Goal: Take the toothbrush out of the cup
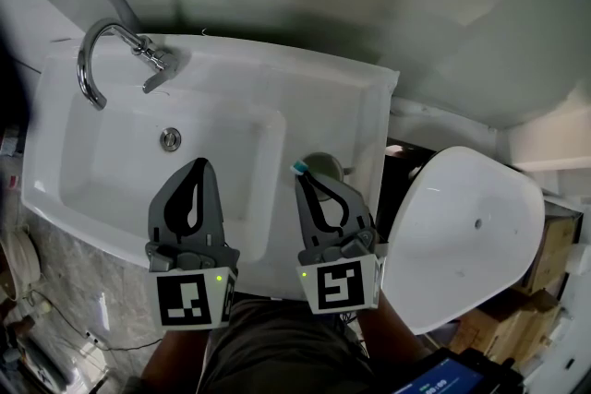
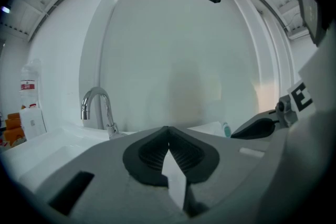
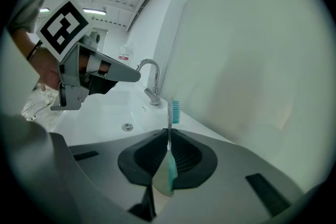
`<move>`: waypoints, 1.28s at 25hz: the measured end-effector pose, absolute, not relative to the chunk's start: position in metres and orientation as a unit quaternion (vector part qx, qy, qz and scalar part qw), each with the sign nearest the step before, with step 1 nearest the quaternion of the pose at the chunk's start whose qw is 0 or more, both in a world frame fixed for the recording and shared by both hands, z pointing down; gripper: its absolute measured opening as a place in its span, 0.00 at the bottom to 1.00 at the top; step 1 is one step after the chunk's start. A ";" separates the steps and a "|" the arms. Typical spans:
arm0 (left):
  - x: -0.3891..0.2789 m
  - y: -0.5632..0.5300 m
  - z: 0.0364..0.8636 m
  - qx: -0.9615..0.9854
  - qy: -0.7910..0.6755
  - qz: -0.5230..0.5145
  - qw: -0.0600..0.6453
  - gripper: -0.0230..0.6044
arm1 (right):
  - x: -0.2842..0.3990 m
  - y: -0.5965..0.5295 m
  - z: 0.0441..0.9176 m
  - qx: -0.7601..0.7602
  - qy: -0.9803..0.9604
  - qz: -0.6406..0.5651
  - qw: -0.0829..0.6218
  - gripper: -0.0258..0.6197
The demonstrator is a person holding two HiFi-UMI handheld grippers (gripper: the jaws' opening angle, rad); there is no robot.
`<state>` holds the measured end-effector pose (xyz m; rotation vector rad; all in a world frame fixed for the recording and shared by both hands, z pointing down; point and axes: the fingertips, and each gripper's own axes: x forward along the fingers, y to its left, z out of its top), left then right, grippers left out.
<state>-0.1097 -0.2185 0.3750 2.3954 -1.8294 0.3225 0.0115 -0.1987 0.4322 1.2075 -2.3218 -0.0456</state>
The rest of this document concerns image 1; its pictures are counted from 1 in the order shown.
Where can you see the round beige bucket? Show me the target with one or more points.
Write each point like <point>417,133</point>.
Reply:
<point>20,263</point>

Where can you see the white oval bathtub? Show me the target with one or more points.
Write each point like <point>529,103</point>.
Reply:
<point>461,235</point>

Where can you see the white ceramic washbasin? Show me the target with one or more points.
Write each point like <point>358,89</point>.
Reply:
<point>115,161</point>

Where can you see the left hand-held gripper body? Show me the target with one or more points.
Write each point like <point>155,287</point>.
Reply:
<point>184,295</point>

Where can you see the chrome faucet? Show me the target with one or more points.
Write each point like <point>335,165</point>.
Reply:
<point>85,69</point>

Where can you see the person's right forearm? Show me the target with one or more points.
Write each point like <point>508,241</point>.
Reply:
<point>397,332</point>

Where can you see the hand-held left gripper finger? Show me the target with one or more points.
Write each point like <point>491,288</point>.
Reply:
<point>159,217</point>
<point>214,221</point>

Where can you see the person's left forearm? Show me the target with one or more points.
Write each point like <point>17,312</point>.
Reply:
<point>173,364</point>

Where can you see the grey cup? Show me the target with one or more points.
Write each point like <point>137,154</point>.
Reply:
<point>330,163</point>

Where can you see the white sliding door frame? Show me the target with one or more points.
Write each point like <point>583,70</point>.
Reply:
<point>554,143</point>

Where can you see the black device with blue screen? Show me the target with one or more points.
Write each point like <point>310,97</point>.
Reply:
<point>452,378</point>

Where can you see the person's grey shorts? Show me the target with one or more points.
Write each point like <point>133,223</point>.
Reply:
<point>281,350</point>

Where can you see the small cardboard box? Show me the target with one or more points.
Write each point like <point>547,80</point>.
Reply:
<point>551,254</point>

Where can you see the large cardboard box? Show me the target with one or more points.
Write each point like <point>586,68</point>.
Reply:
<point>508,327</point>

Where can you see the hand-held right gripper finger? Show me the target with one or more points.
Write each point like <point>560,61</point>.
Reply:
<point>305,221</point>
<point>358,212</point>

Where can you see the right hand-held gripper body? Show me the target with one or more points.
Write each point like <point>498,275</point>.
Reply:
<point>339,286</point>

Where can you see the bathtub drain hole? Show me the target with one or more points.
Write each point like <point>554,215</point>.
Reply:
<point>478,223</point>

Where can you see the teal and white toothbrush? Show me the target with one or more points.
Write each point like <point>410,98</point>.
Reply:
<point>300,167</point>

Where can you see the chrome washbasin drain plug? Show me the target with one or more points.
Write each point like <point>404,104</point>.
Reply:
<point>170,139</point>

